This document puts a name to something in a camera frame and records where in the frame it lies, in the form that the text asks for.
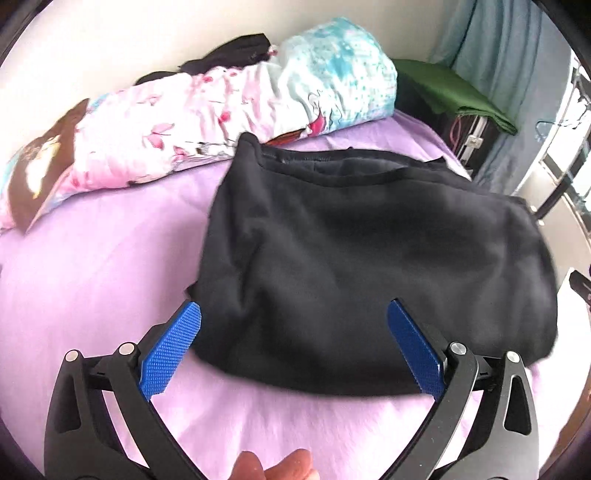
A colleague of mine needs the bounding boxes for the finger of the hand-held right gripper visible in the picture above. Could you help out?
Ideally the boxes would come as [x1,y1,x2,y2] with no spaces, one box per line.
[568,270,591,305]

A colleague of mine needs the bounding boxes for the white-topped wooden cabinet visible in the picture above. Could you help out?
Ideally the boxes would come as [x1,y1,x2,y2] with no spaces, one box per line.
[551,268,591,444]

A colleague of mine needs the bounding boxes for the metal window railing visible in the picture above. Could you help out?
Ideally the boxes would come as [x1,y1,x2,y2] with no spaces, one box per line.
[540,138,591,259]

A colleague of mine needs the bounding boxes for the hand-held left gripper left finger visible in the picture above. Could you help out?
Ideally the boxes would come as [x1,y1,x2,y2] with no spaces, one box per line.
[44,300,204,480]

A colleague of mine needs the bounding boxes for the brown duck print cushion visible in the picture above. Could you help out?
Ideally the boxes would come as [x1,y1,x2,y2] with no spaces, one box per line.
[0,98,90,232]

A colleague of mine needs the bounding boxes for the green cloth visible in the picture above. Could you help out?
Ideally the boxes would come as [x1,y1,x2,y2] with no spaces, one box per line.
[392,59,519,136]

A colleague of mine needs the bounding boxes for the light blue curtain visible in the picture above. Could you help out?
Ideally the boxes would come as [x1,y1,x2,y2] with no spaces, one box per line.
[429,0,578,195]

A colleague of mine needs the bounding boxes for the person's left hand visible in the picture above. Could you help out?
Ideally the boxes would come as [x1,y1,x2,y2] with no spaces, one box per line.
[231,449,320,480]

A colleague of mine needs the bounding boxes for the black fleece jacket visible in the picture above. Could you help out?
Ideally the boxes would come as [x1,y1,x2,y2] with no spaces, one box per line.
[187,131,560,398]

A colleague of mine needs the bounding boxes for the crumpled black garment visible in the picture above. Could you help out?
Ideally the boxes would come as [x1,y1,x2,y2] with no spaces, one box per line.
[134,33,278,86]

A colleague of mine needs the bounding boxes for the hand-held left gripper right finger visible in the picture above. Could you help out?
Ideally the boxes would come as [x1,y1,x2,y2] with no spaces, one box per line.
[387,298,541,480]

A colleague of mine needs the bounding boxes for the rolled floral quilt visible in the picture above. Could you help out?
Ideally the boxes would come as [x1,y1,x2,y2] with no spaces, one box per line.
[0,17,399,232]

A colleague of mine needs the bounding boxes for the purple bed sheet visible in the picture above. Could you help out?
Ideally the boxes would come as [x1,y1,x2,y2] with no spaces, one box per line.
[0,111,573,480]

